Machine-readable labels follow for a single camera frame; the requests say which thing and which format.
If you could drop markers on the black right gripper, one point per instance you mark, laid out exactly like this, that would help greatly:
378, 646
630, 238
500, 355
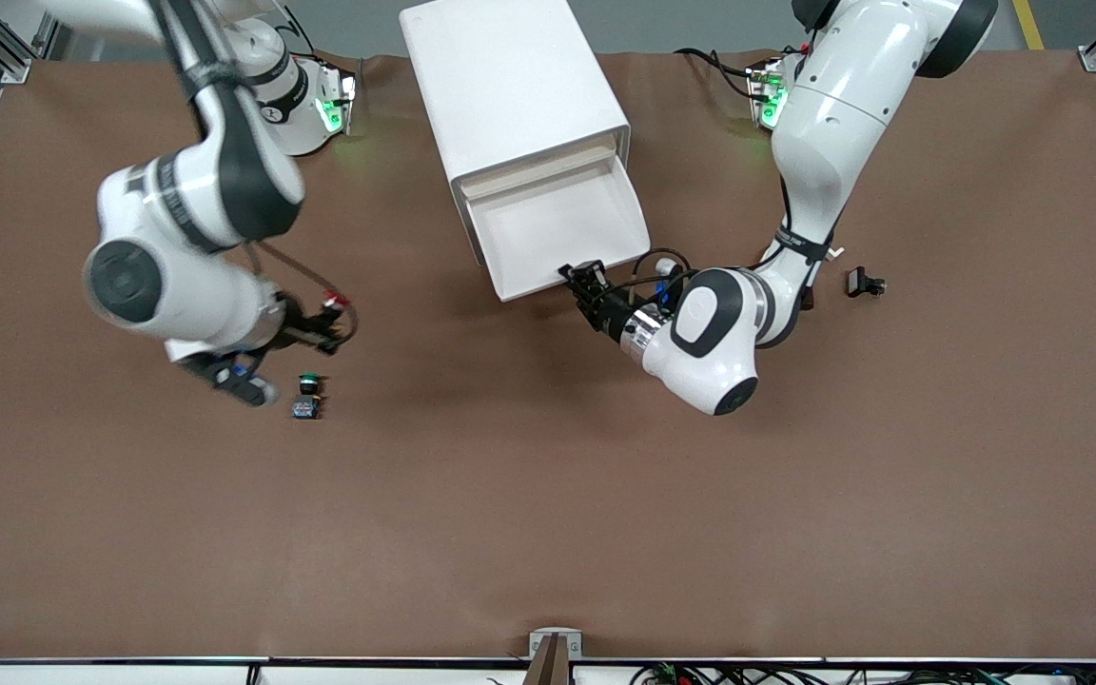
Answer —
303, 328

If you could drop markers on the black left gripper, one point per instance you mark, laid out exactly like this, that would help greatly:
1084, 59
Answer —
611, 312

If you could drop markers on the white pull-out drawer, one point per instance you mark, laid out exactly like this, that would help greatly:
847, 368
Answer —
557, 233

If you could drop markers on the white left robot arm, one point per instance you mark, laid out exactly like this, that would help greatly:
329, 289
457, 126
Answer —
833, 114

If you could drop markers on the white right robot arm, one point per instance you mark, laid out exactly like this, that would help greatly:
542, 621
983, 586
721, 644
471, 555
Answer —
177, 200

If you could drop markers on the white drawer cabinet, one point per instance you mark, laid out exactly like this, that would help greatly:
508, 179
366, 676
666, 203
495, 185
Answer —
510, 86

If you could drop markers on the brown table cover sheet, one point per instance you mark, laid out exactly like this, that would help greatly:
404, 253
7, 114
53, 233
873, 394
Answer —
548, 495

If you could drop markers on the brown cylinder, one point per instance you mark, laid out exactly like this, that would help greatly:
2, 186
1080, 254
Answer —
807, 301

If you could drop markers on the small black clip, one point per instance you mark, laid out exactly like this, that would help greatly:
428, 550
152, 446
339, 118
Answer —
860, 283

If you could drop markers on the green push button switch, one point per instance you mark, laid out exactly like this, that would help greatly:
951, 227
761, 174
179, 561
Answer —
307, 398

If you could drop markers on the metal edge bracket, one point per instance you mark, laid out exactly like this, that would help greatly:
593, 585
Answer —
556, 642

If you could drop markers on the brown wooden post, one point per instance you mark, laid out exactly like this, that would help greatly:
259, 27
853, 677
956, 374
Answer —
548, 666

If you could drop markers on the white table edge rail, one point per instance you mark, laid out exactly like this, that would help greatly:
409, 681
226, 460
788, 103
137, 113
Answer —
129, 672

